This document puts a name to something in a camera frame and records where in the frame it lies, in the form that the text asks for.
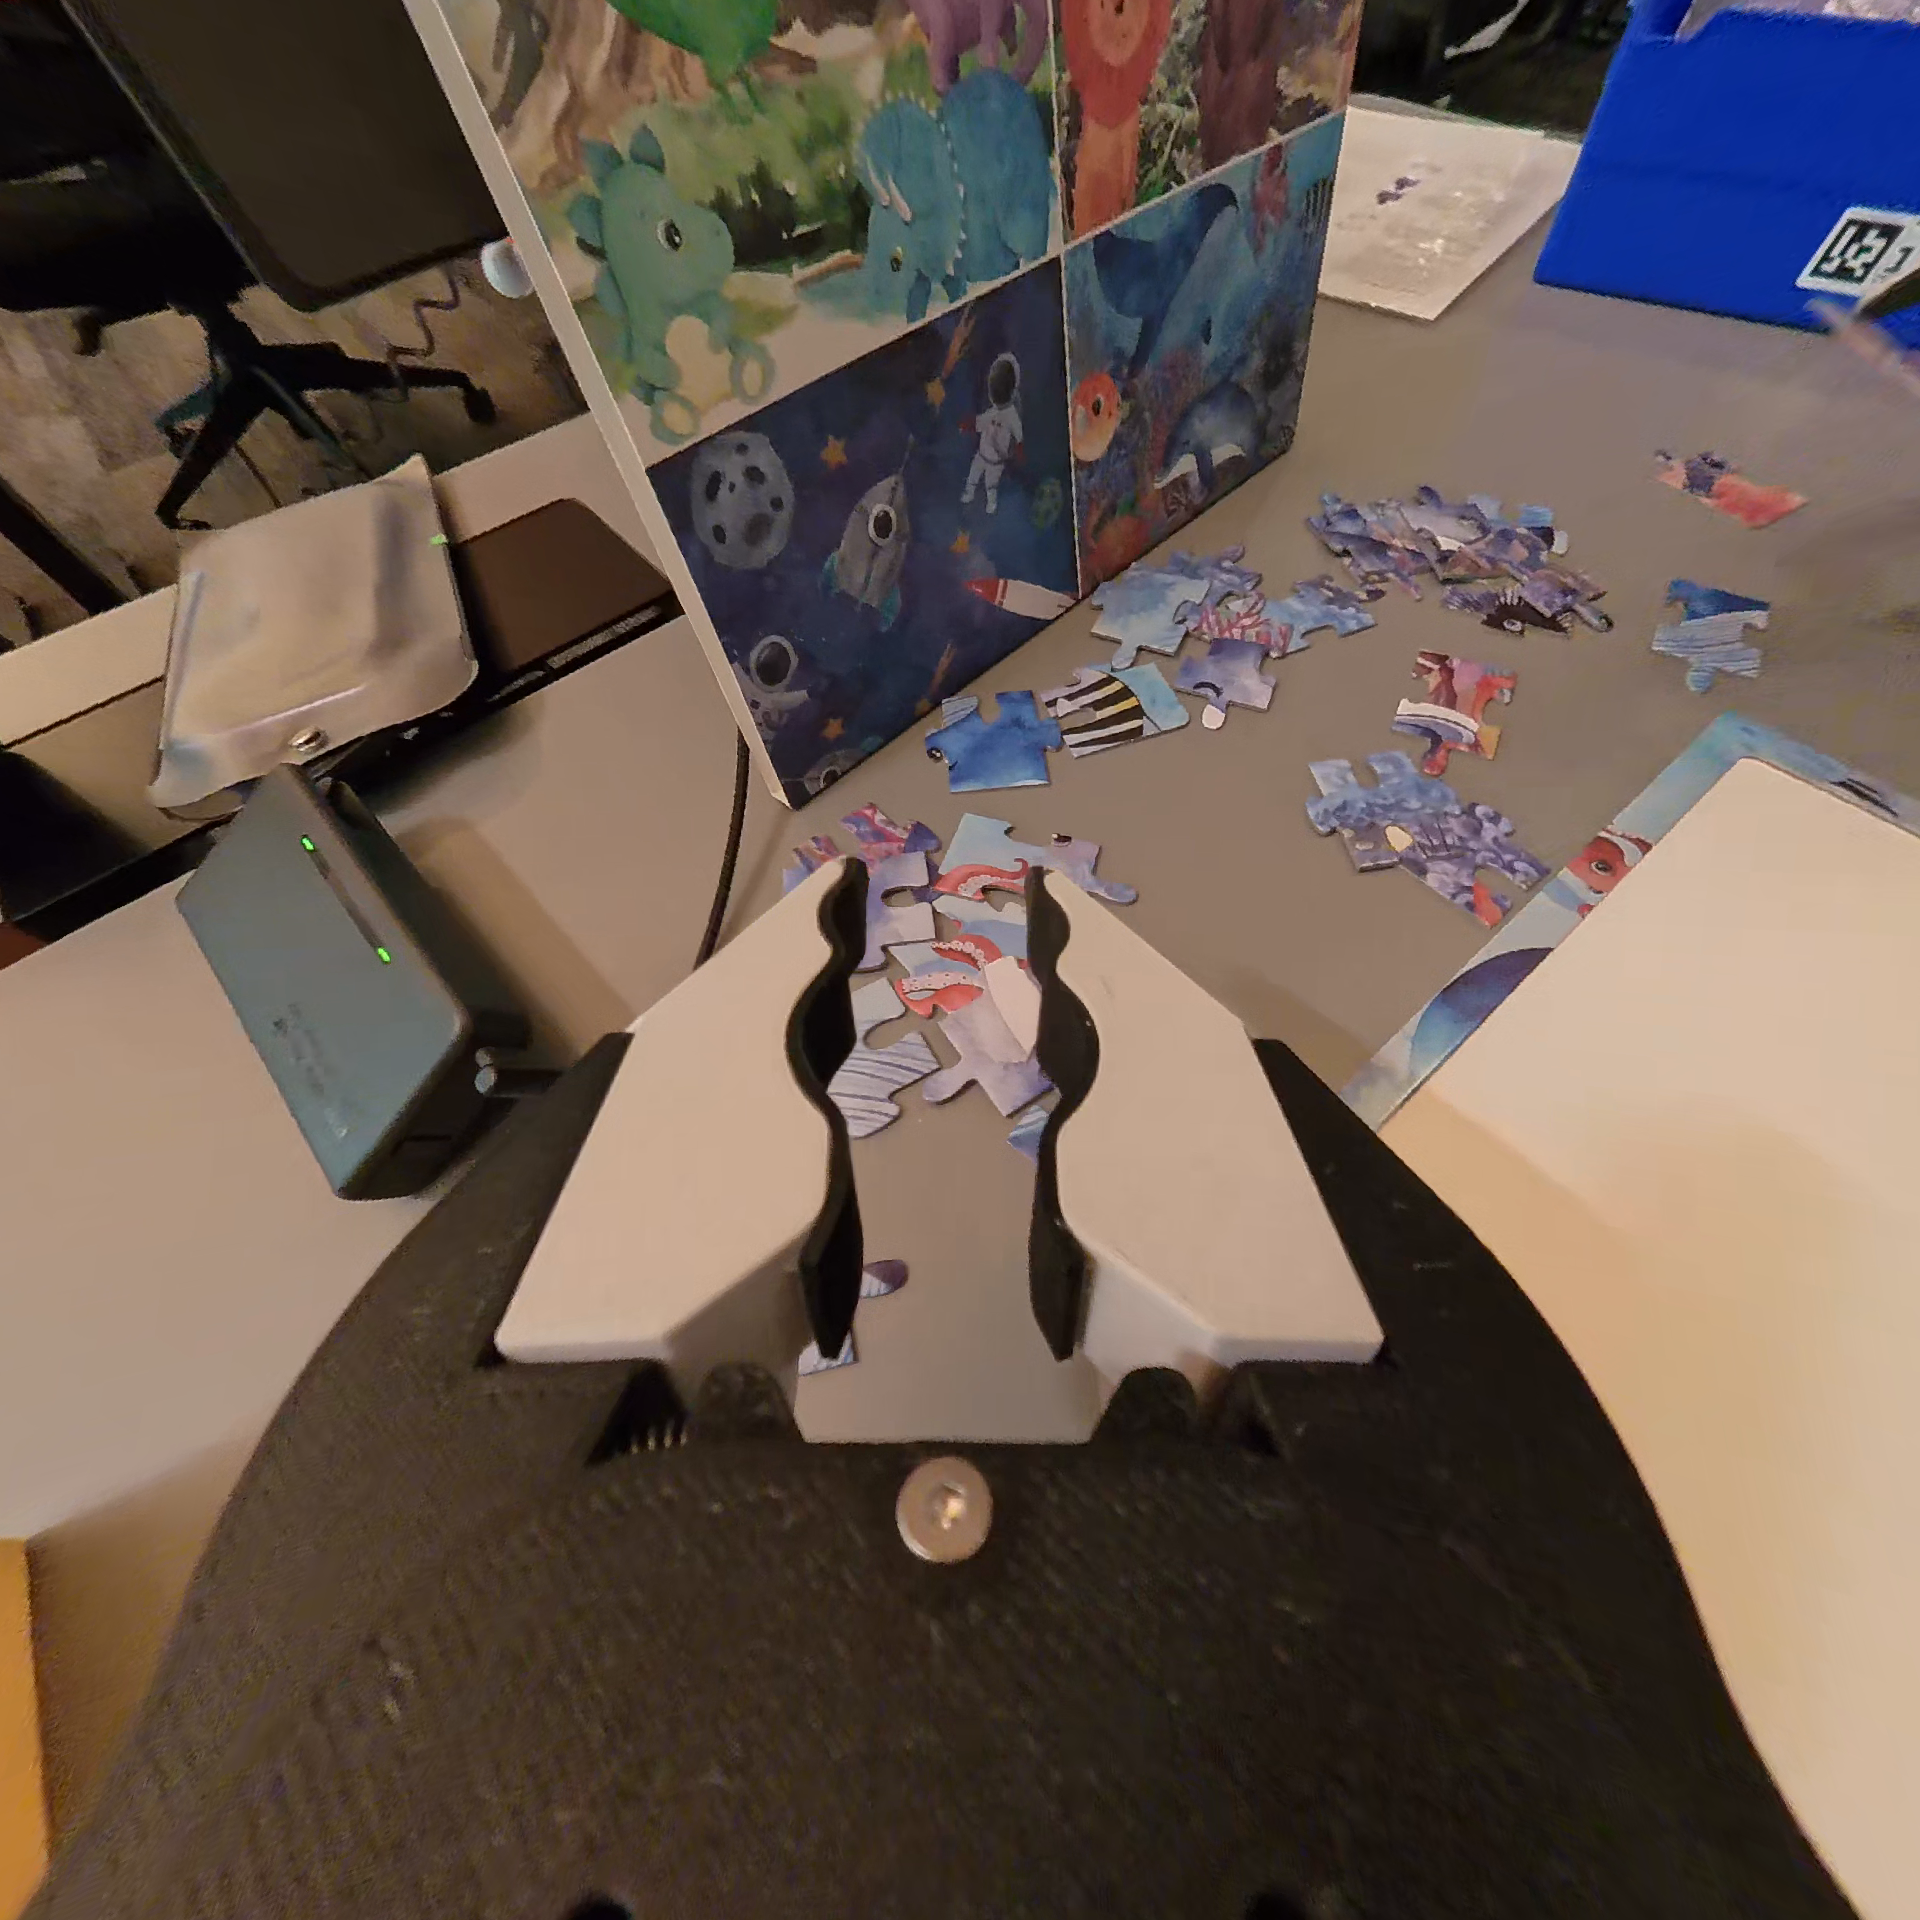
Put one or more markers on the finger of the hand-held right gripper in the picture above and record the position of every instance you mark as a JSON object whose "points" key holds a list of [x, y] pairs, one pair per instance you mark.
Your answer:
{"points": [[1876, 346]]}

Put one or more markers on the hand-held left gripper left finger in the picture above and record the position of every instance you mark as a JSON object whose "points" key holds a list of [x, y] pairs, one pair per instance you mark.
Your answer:
{"points": [[675, 1184]]}

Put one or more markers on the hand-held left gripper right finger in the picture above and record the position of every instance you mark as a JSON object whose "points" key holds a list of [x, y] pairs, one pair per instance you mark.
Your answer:
{"points": [[1214, 1184]]}

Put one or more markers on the red crab jigsaw piece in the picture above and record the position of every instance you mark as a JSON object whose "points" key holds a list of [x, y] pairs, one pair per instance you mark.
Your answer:
{"points": [[1734, 489]]}

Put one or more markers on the blue striped jigsaw piece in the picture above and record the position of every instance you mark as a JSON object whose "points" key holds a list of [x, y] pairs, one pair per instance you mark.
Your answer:
{"points": [[1710, 630]]}

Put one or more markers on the pile of puzzle pieces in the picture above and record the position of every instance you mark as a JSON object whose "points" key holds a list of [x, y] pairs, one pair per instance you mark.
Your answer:
{"points": [[991, 743]]}

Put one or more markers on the cream puzzle frame tray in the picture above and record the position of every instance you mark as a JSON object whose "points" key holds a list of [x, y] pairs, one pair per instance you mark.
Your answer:
{"points": [[1724, 1126]]}

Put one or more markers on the blue storage bin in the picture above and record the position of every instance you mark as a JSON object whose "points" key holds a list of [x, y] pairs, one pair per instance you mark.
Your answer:
{"points": [[1681, 182]]}

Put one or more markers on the black flat device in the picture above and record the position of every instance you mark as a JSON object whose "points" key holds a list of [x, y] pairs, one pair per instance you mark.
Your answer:
{"points": [[331, 990]]}

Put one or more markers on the instruction sheet in plastic sleeve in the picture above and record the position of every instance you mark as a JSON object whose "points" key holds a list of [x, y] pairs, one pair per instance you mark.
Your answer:
{"points": [[1425, 210]]}

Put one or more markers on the silver foil pouch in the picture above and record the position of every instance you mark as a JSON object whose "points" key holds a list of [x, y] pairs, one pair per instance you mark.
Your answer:
{"points": [[301, 630]]}

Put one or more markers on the illustrated animal puzzle box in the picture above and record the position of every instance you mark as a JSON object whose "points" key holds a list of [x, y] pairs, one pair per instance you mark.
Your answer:
{"points": [[840, 524]]}

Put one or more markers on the yellow plastic bin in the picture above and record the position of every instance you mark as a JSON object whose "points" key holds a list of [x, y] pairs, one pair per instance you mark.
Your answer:
{"points": [[19, 1695]]}

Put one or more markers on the black office chair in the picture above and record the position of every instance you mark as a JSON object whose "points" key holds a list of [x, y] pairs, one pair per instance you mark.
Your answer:
{"points": [[224, 359]]}

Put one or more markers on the black partition panel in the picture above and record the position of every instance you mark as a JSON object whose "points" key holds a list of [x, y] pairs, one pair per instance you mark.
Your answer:
{"points": [[301, 136]]}

